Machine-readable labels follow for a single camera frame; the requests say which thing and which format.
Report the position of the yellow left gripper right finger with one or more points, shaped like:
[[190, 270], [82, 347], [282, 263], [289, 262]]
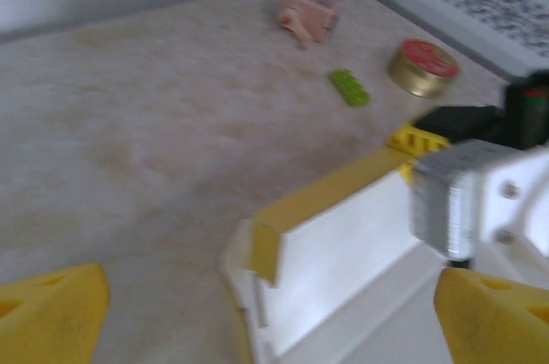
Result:
[[493, 325]]

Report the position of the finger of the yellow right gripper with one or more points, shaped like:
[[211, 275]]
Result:
[[418, 141]]

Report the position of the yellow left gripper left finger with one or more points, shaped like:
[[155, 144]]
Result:
[[51, 317]]

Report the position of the yellow white cardboard box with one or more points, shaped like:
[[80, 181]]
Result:
[[334, 252]]

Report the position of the red round disc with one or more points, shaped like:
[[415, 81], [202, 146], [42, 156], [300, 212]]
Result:
[[424, 68]]

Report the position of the small green block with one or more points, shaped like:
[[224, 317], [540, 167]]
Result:
[[349, 88]]

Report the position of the small pink toy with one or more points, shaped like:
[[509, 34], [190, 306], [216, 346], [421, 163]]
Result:
[[306, 14]]

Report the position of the aluminium frame side rail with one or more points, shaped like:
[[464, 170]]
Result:
[[450, 33]]

